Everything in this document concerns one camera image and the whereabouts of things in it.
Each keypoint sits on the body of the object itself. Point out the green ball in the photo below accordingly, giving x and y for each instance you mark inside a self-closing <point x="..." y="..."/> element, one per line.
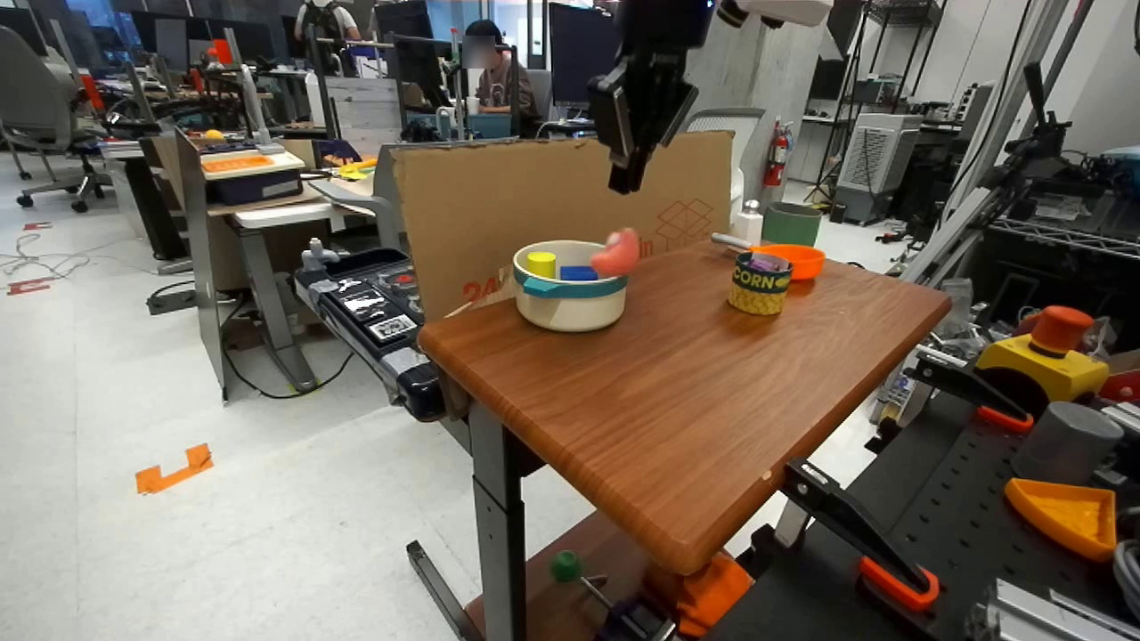
<point x="567" y="568"/>

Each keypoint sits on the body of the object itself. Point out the black shelf rack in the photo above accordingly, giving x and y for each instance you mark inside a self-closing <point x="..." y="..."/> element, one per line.
<point x="1069" y="263"/>

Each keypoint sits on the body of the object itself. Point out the yellow emergency stop box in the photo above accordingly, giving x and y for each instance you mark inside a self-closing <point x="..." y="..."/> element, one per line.
<point x="1046" y="367"/>

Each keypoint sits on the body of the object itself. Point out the green bin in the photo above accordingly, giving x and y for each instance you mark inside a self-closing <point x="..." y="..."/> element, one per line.
<point x="790" y="224"/>

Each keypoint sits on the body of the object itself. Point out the black equipment rail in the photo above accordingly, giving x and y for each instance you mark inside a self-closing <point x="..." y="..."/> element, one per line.
<point x="378" y="321"/>

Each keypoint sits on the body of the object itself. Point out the grey office chair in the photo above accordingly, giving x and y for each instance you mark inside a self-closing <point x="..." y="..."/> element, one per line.
<point x="41" y="108"/>

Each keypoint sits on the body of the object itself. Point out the grey cylinder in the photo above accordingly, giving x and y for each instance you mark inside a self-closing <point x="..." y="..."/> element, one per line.
<point x="1069" y="434"/>

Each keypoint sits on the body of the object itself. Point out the grey desk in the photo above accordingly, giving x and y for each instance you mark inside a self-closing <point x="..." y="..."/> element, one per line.
<point x="278" y="214"/>

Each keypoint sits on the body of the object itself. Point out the orange printed bracket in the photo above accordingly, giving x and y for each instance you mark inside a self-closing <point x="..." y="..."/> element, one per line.
<point x="715" y="593"/>

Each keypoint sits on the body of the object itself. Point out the yellow block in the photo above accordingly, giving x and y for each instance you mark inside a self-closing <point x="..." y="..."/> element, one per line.
<point x="543" y="265"/>

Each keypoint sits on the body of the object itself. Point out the grey tripod stand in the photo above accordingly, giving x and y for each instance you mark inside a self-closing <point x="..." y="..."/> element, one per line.
<point x="1036" y="118"/>

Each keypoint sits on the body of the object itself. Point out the grey metal table leg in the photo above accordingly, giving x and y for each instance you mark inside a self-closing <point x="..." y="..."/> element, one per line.
<point x="499" y="523"/>

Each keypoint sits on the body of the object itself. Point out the white sign board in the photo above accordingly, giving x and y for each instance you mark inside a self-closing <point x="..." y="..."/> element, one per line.
<point x="364" y="111"/>

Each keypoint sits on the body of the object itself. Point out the grey box orange top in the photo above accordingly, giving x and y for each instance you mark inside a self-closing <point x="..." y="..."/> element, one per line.
<point x="243" y="165"/>

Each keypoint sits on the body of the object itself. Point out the blue block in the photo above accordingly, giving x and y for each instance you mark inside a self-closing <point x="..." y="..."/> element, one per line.
<point x="579" y="272"/>

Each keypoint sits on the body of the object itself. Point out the pink ball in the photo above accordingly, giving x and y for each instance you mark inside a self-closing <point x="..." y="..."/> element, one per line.
<point x="768" y="265"/>

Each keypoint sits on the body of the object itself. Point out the white bottle grey cap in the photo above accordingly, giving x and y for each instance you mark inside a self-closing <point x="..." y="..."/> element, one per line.
<point x="749" y="224"/>

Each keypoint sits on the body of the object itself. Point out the seated person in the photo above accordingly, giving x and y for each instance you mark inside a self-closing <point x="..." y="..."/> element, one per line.
<point x="505" y="82"/>

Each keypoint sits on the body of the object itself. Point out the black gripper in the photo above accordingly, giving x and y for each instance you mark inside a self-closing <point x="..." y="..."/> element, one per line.
<point x="647" y="82"/>

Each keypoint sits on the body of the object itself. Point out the black monitor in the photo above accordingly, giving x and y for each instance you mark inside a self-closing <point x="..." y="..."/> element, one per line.
<point x="577" y="47"/>

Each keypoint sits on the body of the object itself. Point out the orange wedge piece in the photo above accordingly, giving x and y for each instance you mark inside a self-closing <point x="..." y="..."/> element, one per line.
<point x="1069" y="519"/>

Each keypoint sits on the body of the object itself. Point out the red fire extinguisher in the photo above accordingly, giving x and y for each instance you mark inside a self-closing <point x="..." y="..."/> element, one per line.
<point x="780" y="154"/>

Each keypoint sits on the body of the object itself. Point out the black perforated board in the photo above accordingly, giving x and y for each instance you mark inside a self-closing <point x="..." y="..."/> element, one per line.
<point x="948" y="511"/>

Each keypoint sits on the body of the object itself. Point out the aluminium extrusion rail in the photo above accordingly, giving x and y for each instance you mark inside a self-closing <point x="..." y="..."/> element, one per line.
<point x="1046" y="617"/>

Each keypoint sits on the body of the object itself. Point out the orange floor marker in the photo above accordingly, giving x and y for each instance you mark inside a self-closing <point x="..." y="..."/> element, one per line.
<point x="156" y="479"/>

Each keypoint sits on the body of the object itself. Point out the yellow labelled can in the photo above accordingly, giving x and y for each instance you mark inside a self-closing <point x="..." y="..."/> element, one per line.
<point x="762" y="292"/>

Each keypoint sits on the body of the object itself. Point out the cardboard panel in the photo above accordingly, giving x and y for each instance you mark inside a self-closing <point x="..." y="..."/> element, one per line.
<point x="474" y="202"/>

